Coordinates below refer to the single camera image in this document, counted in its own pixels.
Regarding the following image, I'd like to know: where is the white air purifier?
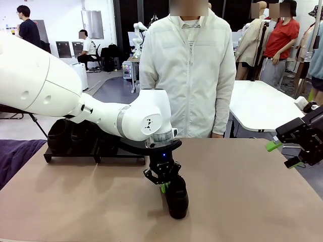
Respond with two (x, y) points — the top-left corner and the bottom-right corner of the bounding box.
(72, 63), (89, 91)

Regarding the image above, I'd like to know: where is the beige hanging garment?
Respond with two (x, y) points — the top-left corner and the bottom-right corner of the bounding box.
(295, 24), (315, 64)

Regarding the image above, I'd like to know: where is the black office chair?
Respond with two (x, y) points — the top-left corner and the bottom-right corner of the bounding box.
(87, 44), (104, 73)

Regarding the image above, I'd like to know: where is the black hat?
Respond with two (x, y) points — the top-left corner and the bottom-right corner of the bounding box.
(308, 5), (323, 18)

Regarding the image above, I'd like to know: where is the silver rack pole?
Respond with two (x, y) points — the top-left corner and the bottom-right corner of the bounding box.
(309, 0), (321, 63)

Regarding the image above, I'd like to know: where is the black shoe stand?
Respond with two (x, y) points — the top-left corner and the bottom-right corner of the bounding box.
(97, 148), (147, 166)
(44, 141), (101, 164)

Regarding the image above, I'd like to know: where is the person in white jacket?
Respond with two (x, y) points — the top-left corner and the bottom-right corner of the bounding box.
(139, 5), (237, 139)

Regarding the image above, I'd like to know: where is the computer case with lights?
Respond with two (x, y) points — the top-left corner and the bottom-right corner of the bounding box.
(122, 61), (134, 81)

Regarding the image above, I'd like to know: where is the standing person in navy shirt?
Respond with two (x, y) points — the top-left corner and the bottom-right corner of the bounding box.
(15, 5), (42, 48)

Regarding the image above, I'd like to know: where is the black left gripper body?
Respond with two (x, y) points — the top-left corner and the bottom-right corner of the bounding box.
(148, 148), (175, 176)

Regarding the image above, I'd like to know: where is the silver wall cabinet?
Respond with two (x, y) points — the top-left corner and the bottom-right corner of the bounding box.
(81, 10), (104, 40)

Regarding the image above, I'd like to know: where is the mannequin in beige coat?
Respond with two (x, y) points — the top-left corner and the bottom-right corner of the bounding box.
(234, 1), (270, 81)

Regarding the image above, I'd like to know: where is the left forearm in white sleeve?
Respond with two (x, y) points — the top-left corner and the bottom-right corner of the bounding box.
(211, 95), (231, 134)

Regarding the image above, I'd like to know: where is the white table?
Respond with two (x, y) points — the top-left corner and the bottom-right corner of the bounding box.
(228, 80), (306, 133)

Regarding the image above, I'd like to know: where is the grey background desk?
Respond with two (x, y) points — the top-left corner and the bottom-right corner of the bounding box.
(126, 56), (143, 94)

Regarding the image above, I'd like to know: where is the seated person in white shirt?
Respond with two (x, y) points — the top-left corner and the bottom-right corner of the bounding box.
(77, 29), (98, 71)

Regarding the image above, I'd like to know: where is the black leather shoe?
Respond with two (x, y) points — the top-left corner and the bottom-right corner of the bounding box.
(164, 173), (189, 219)
(47, 118), (74, 154)
(71, 122), (98, 152)

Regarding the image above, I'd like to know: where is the silver wall plate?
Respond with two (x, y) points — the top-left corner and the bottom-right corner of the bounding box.
(56, 41), (71, 58)
(72, 41), (85, 57)

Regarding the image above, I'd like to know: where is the black armchair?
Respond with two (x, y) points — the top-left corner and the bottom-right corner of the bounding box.
(0, 104), (25, 119)

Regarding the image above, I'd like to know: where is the grey panel with red signs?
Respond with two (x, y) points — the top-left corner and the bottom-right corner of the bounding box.
(34, 20), (48, 43)

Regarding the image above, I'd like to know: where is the black stand pole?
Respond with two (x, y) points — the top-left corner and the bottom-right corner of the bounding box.
(251, 21), (270, 82)

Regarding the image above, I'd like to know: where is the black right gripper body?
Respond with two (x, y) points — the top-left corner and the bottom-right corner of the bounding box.
(301, 105), (323, 166)

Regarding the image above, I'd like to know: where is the mannequin in blue top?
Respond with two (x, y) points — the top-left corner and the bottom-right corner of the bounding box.
(306, 41), (323, 106)

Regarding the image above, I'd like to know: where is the purple cloth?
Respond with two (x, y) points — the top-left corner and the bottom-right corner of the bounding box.
(0, 139), (47, 190)

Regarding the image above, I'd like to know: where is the black backpack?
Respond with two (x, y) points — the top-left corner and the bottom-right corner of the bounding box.
(100, 43), (121, 73)

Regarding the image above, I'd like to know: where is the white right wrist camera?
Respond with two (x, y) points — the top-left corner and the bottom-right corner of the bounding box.
(294, 97), (320, 113)

